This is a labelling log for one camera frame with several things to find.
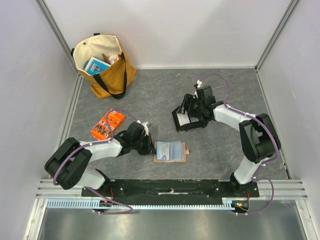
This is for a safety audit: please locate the black plastic bin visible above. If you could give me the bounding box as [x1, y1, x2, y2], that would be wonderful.
[172, 107, 209, 132]

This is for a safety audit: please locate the brown leather card holder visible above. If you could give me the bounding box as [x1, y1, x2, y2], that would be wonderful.
[153, 141, 190, 163]

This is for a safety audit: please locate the brown item in bag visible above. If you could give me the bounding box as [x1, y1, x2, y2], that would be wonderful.
[102, 53, 111, 65]

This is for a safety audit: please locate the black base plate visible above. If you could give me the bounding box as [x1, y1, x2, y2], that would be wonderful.
[96, 179, 260, 205]

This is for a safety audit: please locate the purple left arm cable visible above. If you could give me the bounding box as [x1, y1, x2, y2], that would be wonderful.
[52, 109, 141, 215]

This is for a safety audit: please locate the blue white book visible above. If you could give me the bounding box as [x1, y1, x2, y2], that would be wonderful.
[84, 56, 111, 76]

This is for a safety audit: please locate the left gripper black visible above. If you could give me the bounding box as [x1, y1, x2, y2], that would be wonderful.
[131, 133, 158, 156]

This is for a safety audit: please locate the slotted cable duct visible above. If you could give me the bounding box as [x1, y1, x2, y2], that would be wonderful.
[46, 198, 248, 210]

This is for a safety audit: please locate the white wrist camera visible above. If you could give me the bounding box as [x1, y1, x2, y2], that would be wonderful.
[136, 120, 150, 136]
[194, 79, 203, 98]

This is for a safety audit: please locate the white card stack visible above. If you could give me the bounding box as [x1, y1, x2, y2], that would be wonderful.
[176, 112, 191, 127]

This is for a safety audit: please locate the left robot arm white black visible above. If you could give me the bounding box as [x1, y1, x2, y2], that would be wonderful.
[44, 120, 156, 197]

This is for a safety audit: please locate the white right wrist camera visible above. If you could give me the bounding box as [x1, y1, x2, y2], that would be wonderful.
[194, 79, 203, 98]

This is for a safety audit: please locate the silver credit card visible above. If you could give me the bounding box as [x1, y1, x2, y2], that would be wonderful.
[156, 141, 171, 161]

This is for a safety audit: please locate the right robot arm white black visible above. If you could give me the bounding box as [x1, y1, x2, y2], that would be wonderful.
[172, 85, 281, 197]

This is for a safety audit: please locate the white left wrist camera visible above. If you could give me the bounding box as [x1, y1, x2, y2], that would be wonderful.
[136, 120, 150, 136]

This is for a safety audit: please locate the mustard canvas tote bag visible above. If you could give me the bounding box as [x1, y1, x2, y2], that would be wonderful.
[70, 33, 136, 99]

